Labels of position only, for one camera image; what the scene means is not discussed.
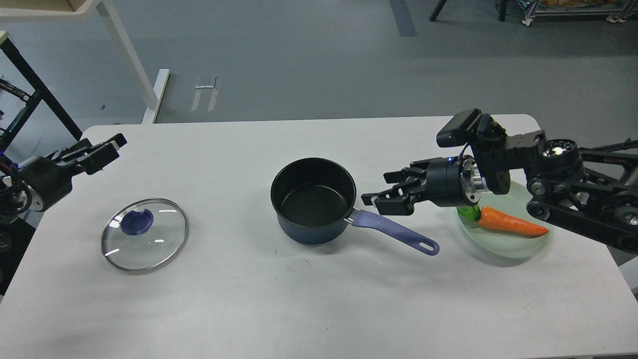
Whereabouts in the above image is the black chair leg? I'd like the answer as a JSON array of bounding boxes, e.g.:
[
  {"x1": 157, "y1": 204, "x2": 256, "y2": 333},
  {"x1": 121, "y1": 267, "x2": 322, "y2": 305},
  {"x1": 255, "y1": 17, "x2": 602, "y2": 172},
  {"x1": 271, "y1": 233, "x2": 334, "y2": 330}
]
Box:
[{"x1": 429, "y1": 0, "x2": 448, "y2": 22}]

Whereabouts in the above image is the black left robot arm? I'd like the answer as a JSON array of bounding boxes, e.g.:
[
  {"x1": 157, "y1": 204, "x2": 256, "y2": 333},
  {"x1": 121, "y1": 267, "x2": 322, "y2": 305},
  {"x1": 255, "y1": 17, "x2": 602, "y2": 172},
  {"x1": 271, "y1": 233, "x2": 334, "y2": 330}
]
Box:
[{"x1": 0, "y1": 133, "x2": 127, "y2": 260}]

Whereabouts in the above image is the orange toy carrot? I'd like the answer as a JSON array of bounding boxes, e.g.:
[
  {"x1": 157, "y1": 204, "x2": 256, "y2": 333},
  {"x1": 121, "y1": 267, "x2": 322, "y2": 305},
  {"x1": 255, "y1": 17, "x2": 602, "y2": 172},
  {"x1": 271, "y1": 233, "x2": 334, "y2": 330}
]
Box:
[{"x1": 456, "y1": 205, "x2": 549, "y2": 238}]

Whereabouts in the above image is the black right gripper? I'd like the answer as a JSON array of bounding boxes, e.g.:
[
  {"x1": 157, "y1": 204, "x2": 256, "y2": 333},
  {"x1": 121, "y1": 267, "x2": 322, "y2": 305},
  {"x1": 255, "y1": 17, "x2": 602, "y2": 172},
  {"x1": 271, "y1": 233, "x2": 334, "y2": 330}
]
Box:
[{"x1": 361, "y1": 157, "x2": 481, "y2": 216}]

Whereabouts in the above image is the dark blue saucepan purple handle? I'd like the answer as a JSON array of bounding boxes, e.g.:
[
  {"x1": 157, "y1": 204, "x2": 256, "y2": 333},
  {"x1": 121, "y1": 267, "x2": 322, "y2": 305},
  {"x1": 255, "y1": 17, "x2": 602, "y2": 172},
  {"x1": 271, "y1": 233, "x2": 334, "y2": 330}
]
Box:
[{"x1": 270, "y1": 158, "x2": 440, "y2": 255}]

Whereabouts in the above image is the white desk frame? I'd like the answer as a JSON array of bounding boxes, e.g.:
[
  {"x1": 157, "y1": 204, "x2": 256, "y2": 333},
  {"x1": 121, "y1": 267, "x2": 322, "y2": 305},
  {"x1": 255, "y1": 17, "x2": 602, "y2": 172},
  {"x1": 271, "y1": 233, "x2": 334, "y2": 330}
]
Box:
[{"x1": 0, "y1": 0, "x2": 171, "y2": 125}]

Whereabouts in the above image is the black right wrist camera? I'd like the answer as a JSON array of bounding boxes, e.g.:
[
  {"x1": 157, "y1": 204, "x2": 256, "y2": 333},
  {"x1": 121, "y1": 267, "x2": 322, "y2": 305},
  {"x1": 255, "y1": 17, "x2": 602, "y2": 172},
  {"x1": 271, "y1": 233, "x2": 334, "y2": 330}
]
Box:
[{"x1": 436, "y1": 108, "x2": 495, "y2": 148}]

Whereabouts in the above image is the glass pot lid purple knob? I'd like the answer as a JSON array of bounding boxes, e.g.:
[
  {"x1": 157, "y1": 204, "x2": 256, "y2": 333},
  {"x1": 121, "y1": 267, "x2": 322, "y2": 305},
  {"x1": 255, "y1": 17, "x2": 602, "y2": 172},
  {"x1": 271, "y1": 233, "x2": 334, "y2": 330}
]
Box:
[{"x1": 100, "y1": 198, "x2": 189, "y2": 273}]

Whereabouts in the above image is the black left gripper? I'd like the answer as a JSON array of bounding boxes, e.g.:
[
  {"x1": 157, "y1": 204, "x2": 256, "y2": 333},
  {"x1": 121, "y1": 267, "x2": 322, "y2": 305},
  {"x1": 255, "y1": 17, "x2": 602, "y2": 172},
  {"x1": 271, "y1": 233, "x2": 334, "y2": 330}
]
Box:
[{"x1": 19, "y1": 133, "x2": 128, "y2": 213}]

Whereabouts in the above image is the pale green glass plate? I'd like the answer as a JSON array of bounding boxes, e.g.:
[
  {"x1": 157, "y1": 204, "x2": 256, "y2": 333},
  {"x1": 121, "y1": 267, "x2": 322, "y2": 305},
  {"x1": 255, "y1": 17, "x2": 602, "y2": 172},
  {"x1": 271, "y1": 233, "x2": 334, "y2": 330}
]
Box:
[{"x1": 457, "y1": 182, "x2": 554, "y2": 260}]

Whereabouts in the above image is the wheeled metal cart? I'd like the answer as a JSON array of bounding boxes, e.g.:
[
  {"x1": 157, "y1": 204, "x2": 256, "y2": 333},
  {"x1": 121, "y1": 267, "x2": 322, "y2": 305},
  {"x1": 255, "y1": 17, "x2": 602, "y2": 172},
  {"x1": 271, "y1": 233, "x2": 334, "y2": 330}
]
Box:
[{"x1": 514, "y1": 0, "x2": 637, "y2": 26}]

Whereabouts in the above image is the black metal rack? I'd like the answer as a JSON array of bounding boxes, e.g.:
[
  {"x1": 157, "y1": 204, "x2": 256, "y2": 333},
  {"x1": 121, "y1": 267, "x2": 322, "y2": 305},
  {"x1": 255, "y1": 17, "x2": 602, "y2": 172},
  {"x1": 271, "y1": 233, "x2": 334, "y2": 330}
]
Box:
[{"x1": 0, "y1": 30, "x2": 82, "y2": 155}]

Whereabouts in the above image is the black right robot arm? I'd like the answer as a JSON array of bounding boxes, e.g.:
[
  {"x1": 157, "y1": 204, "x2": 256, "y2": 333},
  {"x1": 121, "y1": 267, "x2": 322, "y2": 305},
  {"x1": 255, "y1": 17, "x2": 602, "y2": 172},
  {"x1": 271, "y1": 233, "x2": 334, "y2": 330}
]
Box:
[{"x1": 361, "y1": 109, "x2": 638, "y2": 254}]

